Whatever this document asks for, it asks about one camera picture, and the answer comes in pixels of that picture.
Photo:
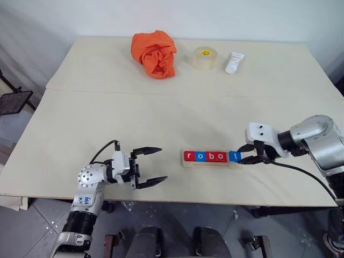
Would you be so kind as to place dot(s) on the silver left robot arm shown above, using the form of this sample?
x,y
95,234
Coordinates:
x,y
88,177

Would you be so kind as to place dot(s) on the blue letter t block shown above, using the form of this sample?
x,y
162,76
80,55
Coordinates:
x,y
232,158

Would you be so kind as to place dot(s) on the black table frame bar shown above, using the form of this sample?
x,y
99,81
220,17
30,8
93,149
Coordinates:
x,y
282,211

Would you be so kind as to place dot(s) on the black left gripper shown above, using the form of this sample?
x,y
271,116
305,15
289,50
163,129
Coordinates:
x,y
134,168

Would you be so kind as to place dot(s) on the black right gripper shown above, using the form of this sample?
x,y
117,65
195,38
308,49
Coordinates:
x,y
259,150

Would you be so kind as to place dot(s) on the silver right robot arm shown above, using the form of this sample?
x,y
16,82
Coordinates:
x,y
319,137

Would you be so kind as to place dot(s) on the clear tape roll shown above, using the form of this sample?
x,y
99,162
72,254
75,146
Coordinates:
x,y
204,61

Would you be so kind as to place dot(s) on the crumpled orange cloth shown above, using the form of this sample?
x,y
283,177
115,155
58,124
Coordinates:
x,y
153,48

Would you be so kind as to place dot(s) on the black table caster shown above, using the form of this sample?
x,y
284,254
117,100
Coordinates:
x,y
109,207

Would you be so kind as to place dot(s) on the red letter b block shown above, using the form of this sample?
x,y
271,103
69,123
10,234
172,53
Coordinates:
x,y
208,159

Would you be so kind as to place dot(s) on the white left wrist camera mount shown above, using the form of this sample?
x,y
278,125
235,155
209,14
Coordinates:
x,y
119,164

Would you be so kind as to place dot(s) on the black panel on stand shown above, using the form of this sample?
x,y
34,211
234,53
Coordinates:
x,y
13,102

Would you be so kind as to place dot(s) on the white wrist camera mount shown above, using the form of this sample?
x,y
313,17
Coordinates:
x,y
119,164
259,131

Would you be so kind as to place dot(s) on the red and white shoe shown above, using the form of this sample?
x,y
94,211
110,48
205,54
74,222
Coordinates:
x,y
334,242

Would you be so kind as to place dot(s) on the red letter r block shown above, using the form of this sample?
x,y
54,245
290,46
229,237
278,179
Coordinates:
x,y
186,158

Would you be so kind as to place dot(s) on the rusty metal bracket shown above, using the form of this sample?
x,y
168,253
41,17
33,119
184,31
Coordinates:
x,y
259,244
110,246

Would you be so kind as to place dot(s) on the blue letter o block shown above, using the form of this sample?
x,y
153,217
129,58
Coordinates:
x,y
197,159

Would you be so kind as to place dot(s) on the wooden letter tray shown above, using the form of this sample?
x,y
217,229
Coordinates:
x,y
209,165

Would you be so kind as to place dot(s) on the white box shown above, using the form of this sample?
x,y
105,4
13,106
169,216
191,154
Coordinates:
x,y
13,202

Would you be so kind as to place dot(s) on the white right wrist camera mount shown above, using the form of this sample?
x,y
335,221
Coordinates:
x,y
259,131

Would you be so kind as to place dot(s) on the red letter o block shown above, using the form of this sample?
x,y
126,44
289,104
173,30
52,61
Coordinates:
x,y
218,159

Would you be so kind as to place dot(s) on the white squeeze tube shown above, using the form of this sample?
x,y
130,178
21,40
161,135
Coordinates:
x,y
234,63

